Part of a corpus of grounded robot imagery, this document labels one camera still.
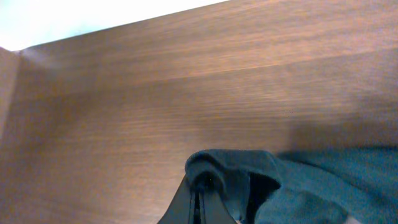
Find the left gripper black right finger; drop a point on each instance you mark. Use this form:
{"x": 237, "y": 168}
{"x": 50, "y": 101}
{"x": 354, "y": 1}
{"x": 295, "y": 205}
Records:
{"x": 212, "y": 209}

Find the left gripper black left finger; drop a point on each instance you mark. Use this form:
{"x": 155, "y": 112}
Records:
{"x": 182, "y": 207}

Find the dark green cloth garment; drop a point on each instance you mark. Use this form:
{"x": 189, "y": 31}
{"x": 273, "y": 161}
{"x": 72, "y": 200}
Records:
{"x": 303, "y": 186}

